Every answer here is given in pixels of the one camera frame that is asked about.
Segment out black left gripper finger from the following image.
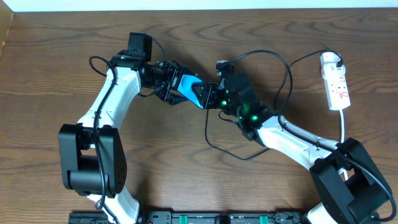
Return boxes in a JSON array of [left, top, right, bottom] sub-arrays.
[[174, 60, 198, 77], [168, 93, 188, 105]]

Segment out blue Galaxy smartphone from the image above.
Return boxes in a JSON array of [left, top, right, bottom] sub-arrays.
[[177, 74, 204, 109]]

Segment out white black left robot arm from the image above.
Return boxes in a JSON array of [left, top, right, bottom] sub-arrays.
[[58, 32, 202, 223]]

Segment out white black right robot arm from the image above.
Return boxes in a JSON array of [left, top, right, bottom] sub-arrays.
[[178, 73, 397, 223]]

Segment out black charger plug adapter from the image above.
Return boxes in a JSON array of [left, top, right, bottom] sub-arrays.
[[336, 58, 343, 68]]

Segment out white power strip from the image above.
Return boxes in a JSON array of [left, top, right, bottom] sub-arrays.
[[320, 52, 351, 111]]

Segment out black USB charging cable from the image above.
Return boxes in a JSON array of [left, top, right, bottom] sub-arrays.
[[204, 49, 343, 162]]

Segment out white power strip cord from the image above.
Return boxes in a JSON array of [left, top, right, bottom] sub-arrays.
[[338, 108, 351, 183]]

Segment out black mounting rail base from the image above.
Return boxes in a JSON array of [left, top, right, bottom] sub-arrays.
[[67, 211, 310, 224]]

